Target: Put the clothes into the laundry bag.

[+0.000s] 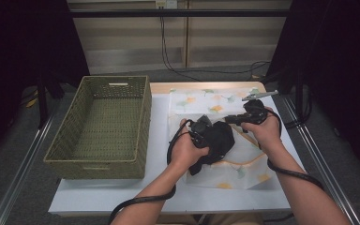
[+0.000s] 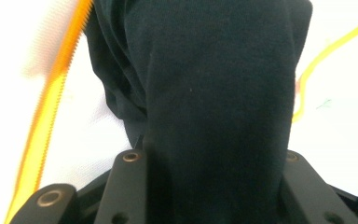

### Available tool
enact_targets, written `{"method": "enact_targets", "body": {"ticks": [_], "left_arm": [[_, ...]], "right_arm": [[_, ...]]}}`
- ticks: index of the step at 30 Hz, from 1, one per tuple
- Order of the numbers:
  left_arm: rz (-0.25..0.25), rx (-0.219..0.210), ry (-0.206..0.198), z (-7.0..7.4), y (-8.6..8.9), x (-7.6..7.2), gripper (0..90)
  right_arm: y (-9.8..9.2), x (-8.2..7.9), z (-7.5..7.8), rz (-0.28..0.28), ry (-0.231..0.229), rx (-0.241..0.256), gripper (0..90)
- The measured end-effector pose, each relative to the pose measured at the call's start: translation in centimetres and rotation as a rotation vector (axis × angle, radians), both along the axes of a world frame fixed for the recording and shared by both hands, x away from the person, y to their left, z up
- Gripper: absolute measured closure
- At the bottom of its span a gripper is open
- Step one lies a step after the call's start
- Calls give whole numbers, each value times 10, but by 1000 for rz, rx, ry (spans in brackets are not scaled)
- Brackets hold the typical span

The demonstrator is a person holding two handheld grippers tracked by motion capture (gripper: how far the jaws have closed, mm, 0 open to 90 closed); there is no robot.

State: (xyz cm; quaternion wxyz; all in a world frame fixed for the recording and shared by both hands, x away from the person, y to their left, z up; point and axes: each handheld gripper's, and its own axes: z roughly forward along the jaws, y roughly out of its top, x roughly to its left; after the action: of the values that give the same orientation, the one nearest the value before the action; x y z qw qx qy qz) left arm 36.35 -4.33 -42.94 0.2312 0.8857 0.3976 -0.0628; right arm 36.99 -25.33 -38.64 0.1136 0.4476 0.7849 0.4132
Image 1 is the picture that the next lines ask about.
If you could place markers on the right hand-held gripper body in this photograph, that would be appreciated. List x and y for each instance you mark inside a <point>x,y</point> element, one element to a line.
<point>256,112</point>

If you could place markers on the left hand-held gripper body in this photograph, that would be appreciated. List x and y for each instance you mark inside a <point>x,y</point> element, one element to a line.
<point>200,131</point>

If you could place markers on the black garment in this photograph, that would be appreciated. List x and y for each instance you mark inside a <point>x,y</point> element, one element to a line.
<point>222,140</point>

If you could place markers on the leaf-print mesh laundry bag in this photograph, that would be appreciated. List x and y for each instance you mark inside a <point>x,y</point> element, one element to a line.
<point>247,172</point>

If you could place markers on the green woven basket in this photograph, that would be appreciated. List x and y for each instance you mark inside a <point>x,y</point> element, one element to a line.
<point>112,140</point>

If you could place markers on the person's right hand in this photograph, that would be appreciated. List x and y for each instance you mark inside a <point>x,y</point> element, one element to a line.
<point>268,134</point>

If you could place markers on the person's left hand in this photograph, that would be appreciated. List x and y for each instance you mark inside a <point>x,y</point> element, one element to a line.
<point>184,153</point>

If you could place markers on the dark curtain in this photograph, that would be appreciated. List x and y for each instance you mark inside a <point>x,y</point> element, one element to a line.
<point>18,47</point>
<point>343,62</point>

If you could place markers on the white table sheet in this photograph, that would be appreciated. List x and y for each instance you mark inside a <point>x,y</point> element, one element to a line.
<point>106,197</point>

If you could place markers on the black horizontal bar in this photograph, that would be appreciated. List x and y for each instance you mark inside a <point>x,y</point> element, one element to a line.
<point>181,13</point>

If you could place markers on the black metal stand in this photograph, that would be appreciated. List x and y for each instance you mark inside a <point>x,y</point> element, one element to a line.
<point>42,103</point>

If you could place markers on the white wall socket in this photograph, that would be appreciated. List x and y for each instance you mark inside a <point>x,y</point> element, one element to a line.
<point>166,3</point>

